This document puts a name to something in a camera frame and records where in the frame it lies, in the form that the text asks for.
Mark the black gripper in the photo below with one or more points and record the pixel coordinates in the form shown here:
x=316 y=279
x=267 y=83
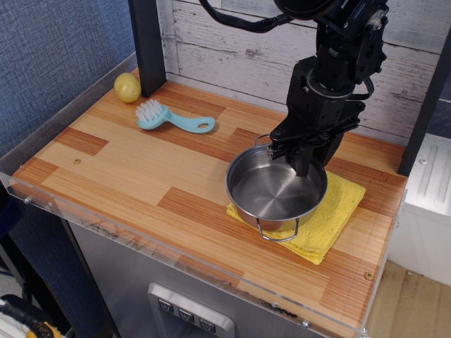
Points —
x=315 y=114

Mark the stainless steel pot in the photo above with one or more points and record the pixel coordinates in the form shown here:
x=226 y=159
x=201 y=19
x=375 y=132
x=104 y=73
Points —
x=268 y=193

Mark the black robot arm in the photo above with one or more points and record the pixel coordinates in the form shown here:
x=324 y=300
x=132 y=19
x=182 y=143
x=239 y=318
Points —
x=349 y=48

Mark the folded yellow cloth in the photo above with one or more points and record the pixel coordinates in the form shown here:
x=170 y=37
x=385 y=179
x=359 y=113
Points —
x=313 y=239

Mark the light blue scrub brush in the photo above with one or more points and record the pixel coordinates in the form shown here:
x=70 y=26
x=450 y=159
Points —
x=151 y=115

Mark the clear acrylic edge guard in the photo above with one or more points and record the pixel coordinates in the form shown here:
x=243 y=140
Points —
x=223 y=248

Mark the white appliance at right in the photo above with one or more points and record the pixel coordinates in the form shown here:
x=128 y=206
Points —
x=421 y=238

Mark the yellow potato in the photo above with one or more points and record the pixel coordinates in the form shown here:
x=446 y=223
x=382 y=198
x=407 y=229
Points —
x=127 y=87

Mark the silver button control panel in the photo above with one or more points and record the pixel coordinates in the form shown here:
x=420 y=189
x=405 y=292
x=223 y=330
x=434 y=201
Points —
x=193 y=315

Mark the stainless steel cabinet front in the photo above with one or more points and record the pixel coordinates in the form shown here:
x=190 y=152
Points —
x=123 y=269

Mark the yellow object bottom left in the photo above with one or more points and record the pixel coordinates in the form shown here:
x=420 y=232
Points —
x=43 y=330

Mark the black right vertical post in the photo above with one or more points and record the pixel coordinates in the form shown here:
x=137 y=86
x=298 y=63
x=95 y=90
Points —
x=434 y=116

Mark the black vertical post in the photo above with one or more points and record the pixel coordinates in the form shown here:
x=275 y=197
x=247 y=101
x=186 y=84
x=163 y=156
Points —
x=434 y=116
x=148 y=45

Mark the black left vertical post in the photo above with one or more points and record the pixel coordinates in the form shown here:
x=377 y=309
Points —
x=148 y=45

